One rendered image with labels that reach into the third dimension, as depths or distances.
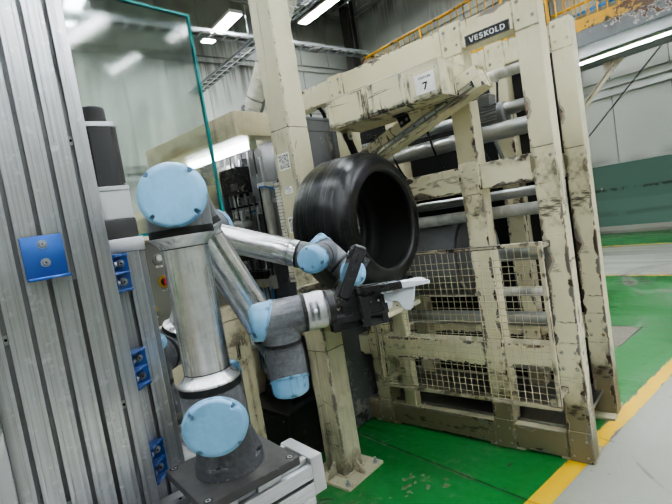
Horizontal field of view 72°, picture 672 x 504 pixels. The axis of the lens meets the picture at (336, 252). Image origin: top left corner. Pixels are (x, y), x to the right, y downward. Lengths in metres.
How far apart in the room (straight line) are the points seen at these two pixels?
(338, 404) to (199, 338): 1.46
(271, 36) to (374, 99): 0.53
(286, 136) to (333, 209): 0.55
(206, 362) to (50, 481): 0.43
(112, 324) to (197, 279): 0.32
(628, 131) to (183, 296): 10.49
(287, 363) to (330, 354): 1.29
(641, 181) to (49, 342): 10.46
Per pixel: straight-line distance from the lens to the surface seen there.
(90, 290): 1.11
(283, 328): 0.89
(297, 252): 1.23
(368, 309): 0.92
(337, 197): 1.72
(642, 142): 10.90
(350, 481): 2.37
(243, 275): 1.00
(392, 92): 2.09
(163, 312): 2.04
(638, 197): 10.88
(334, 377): 2.22
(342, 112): 2.25
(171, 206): 0.84
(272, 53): 2.23
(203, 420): 0.89
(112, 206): 1.22
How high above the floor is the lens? 1.22
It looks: 4 degrees down
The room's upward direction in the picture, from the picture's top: 9 degrees counter-clockwise
